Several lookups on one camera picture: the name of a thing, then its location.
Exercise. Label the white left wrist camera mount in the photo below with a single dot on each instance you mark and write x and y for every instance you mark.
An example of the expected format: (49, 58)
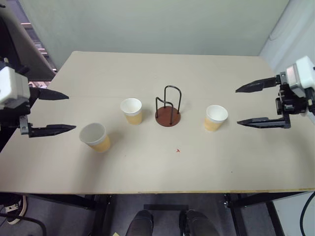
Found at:
(11, 86)

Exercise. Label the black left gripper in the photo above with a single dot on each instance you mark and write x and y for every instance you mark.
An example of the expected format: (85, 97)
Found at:
(14, 118)

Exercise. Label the yellow and white paper cup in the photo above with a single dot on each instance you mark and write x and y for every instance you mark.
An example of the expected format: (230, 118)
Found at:
(94, 137)
(133, 110)
(215, 118)

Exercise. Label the black and white sneaker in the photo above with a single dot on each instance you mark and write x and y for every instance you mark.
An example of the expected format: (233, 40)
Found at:
(12, 206)

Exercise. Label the dark rounded shape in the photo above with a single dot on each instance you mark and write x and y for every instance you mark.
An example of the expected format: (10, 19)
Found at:
(197, 222)
(140, 222)

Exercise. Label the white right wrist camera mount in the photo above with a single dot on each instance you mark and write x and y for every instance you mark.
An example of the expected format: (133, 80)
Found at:
(301, 73)

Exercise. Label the black table frame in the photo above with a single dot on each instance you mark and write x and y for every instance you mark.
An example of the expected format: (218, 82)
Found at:
(246, 204)

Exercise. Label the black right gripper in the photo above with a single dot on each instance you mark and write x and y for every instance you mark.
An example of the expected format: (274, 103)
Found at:
(291, 104)

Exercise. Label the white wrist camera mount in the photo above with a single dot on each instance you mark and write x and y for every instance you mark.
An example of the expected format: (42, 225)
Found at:
(11, 86)
(301, 73)

